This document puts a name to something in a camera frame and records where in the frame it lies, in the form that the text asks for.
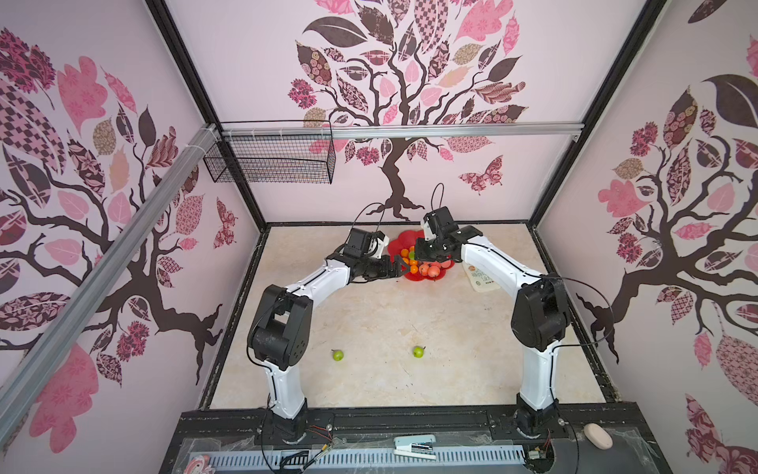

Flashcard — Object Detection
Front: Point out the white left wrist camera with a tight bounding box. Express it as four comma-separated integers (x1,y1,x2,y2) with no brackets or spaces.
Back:
371,231,390,259

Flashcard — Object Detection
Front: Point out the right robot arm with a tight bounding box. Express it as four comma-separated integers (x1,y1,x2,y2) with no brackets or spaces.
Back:
416,207,570,438

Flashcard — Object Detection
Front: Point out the red flower fruit bowl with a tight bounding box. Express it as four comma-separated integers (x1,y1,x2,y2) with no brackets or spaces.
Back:
387,230,454,282

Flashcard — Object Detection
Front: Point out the black wire basket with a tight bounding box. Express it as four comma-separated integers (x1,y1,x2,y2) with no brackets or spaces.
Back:
203,118,337,185

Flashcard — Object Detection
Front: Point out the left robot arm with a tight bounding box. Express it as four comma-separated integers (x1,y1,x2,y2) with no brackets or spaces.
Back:
247,227,408,444

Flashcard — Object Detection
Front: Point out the white slotted cable duct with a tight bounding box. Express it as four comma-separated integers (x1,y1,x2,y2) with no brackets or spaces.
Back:
191,446,525,473

